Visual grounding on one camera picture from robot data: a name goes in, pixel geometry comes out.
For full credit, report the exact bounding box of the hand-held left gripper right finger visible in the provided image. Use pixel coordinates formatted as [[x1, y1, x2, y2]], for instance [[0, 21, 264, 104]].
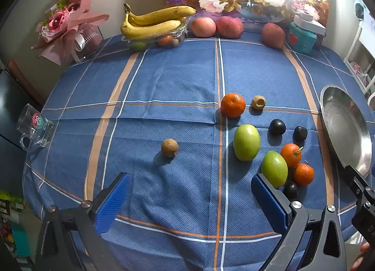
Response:
[[251, 173, 348, 271]]

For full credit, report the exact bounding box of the glass mug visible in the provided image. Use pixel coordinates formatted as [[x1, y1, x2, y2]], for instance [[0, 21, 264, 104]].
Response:
[[16, 104, 56, 153]]

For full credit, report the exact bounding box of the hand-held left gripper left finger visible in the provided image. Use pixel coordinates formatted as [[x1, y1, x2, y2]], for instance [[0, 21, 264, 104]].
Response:
[[37, 172, 131, 271]]

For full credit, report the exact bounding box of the dented brown longan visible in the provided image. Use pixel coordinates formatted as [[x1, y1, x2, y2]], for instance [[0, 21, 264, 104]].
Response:
[[251, 95, 266, 110]]

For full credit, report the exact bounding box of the teal plastic box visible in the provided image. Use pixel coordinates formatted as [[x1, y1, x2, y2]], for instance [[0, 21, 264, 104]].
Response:
[[289, 22, 318, 54]]

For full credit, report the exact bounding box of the red apple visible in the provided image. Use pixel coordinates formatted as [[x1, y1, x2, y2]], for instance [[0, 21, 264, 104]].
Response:
[[261, 23, 286, 50], [190, 17, 217, 38], [216, 16, 244, 39]]

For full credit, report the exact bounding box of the clear plastic tray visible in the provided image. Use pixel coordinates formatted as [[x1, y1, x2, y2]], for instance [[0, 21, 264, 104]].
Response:
[[121, 22, 189, 51]]

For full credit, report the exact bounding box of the small orange mandarin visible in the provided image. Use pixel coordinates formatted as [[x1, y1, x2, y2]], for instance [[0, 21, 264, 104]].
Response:
[[293, 164, 315, 186]]

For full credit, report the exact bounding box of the blue plaid tablecloth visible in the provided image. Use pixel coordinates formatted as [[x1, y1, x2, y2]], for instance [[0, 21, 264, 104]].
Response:
[[22, 29, 375, 271]]

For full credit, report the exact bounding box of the white storage rack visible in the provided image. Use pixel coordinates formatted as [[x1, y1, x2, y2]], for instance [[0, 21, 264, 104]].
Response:
[[343, 20, 375, 95]]

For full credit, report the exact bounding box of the small mandarin with stem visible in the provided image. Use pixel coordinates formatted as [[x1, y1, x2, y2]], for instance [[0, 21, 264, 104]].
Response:
[[280, 143, 302, 169]]

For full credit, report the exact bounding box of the pink flower bouquet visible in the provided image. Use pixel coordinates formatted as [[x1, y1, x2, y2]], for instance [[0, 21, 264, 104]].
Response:
[[31, 0, 110, 67]]

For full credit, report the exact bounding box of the colourful packaging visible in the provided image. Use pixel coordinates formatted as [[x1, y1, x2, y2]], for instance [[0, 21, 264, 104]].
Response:
[[0, 190, 30, 263]]

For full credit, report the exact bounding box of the yellow banana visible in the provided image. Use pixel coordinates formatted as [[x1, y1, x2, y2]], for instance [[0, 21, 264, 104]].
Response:
[[124, 4, 197, 26], [120, 10, 181, 39]]

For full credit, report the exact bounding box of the round brown longan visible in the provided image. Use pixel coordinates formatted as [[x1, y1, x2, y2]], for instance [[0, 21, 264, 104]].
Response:
[[161, 139, 179, 158]]

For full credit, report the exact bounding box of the dark purple plum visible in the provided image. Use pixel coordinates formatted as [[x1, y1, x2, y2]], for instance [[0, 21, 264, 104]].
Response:
[[269, 119, 287, 136], [293, 126, 308, 142], [284, 181, 299, 199]]

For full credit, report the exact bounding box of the person's right hand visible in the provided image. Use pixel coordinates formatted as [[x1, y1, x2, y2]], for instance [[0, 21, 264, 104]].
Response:
[[351, 243, 372, 271]]

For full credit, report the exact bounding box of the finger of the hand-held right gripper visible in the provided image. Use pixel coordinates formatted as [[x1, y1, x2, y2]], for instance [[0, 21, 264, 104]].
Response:
[[341, 165, 375, 201]]

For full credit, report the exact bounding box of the round metal bowl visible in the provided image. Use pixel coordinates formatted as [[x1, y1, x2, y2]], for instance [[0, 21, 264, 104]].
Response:
[[320, 84, 373, 179]]

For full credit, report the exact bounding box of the large orange mandarin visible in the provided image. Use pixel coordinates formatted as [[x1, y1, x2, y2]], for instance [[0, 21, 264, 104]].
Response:
[[221, 93, 246, 118]]

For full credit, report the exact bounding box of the pink plastic bag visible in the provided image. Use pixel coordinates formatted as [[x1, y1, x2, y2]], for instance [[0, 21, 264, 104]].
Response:
[[348, 61, 370, 84]]

